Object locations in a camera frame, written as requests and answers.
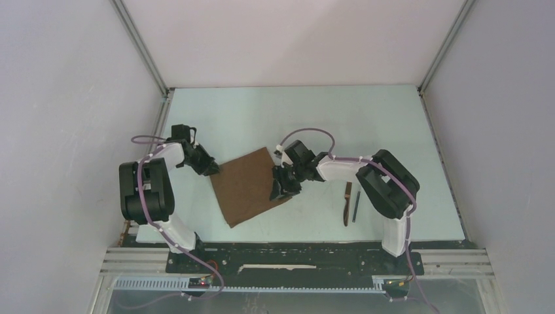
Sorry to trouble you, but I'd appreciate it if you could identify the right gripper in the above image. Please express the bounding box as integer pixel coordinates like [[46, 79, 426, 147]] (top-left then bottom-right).
[[270, 162, 307, 200]]

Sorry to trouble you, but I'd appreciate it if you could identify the brown cloth napkin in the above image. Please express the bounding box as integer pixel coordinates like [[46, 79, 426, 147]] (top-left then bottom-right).
[[210, 147, 290, 228]]

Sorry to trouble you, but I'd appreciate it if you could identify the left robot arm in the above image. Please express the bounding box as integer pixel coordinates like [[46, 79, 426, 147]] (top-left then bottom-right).
[[118, 141, 220, 273]]

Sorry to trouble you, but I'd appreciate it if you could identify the left controller board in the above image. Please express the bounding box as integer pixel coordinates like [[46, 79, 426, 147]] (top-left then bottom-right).
[[187, 277, 212, 289]]

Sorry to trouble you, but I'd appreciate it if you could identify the controller board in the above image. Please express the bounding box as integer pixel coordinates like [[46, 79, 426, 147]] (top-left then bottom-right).
[[384, 280, 410, 290], [187, 277, 212, 289]]

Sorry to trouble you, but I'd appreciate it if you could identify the right controller board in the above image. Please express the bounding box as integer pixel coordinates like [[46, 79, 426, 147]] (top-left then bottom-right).
[[384, 280, 410, 290]]

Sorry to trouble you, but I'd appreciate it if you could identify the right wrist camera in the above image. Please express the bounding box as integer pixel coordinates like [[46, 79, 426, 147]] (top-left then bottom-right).
[[274, 140, 315, 166]]

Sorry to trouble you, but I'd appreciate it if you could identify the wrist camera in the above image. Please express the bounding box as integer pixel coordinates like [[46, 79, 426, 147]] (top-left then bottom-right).
[[274, 140, 315, 166], [168, 124, 197, 145]]

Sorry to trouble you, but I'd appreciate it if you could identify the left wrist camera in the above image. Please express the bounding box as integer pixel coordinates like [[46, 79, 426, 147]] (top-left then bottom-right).
[[168, 124, 197, 145]]

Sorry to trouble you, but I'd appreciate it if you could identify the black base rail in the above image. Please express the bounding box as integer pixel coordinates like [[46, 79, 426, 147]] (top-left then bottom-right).
[[166, 242, 424, 288]]

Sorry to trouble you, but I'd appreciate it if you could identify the white cable duct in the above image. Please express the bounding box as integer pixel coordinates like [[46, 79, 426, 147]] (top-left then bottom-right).
[[112, 276, 384, 294]]

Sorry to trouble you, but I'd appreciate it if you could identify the left aluminium frame post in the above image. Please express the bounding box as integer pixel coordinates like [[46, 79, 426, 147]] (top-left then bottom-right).
[[109, 0, 170, 97]]

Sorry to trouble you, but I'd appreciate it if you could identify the aluminium frame post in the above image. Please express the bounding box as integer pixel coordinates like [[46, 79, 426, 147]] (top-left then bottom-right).
[[418, 0, 477, 95], [109, 0, 170, 97]]

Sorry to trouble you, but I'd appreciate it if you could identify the right aluminium frame post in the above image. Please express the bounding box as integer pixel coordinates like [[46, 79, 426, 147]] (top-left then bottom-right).
[[418, 0, 477, 95]]

